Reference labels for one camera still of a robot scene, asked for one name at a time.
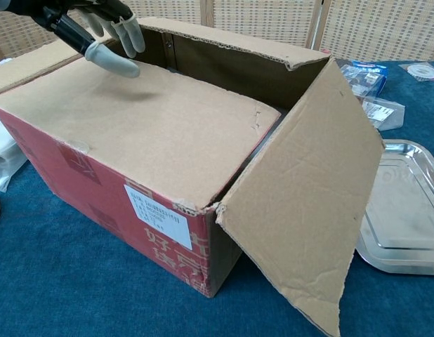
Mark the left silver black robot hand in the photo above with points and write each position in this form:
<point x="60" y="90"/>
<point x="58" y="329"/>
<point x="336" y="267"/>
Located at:
<point x="73" y="28"/>

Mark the red brown cardboard box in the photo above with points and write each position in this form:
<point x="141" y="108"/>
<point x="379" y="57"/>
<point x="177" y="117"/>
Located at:
<point x="168" y="116"/>

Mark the clear plastic bag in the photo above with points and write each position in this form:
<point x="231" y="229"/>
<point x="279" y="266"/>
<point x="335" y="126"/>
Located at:
<point x="6" y="165"/>

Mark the woven rattan folding screen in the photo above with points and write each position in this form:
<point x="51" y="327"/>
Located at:
<point x="255" y="17"/>

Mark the blue sandwich cookie package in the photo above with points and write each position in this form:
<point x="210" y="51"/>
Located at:
<point x="373" y="68"/>

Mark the clear plastic pastry container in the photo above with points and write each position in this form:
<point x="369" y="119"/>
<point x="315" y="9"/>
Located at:
<point x="382" y="112"/>

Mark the round disc in clear bag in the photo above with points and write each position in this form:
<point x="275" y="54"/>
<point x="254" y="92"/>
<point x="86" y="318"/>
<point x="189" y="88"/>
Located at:
<point x="422" y="72"/>

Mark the stainless steel rectangular tray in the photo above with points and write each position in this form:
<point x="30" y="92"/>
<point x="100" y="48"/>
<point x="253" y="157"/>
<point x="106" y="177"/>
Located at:
<point x="406" y="210"/>

